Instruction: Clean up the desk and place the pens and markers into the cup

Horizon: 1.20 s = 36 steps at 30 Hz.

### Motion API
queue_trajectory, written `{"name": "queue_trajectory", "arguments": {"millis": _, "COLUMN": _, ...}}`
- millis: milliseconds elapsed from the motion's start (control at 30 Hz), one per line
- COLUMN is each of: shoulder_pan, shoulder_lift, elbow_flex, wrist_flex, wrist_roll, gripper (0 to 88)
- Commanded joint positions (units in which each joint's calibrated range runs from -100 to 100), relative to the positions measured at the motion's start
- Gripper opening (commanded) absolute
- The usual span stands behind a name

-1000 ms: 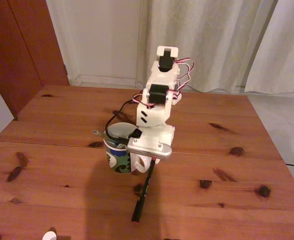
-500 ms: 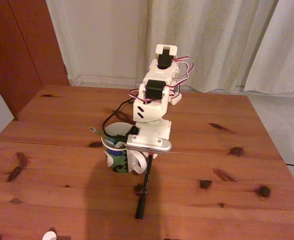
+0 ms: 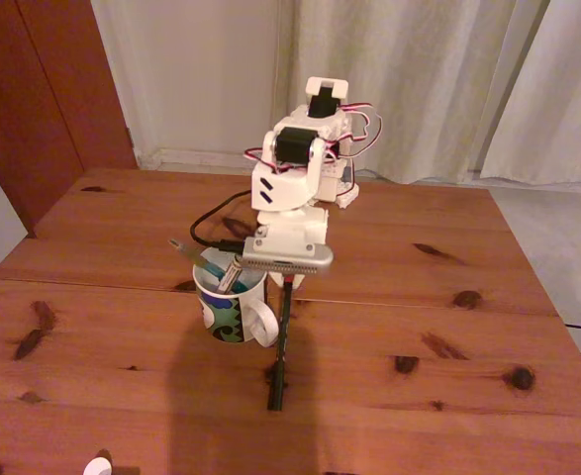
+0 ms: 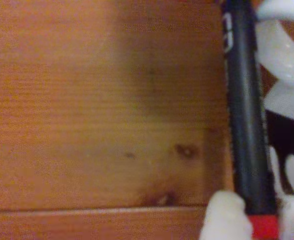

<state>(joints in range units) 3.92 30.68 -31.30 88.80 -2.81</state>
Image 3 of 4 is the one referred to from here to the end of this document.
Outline white mug green blue pattern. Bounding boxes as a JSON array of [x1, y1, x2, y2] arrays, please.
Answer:
[[192, 246, 279, 347]]

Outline black pen red ends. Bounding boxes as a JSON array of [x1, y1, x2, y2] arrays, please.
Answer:
[[266, 276, 295, 412]]

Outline green mechanical pencil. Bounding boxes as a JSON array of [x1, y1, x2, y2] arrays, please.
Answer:
[[167, 238, 251, 294]]

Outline white curtain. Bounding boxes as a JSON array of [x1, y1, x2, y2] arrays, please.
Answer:
[[269, 0, 551, 184], [477, 0, 581, 187]]

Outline white round object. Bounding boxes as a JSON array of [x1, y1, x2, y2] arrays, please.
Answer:
[[82, 457, 113, 475]]

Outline brown wooden door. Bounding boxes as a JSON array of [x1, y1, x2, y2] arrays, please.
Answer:
[[0, 0, 138, 238]]

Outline silver camera box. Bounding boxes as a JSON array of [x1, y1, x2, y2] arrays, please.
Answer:
[[240, 236, 336, 276]]

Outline black camera cable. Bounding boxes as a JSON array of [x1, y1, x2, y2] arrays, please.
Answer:
[[189, 190, 247, 251]]

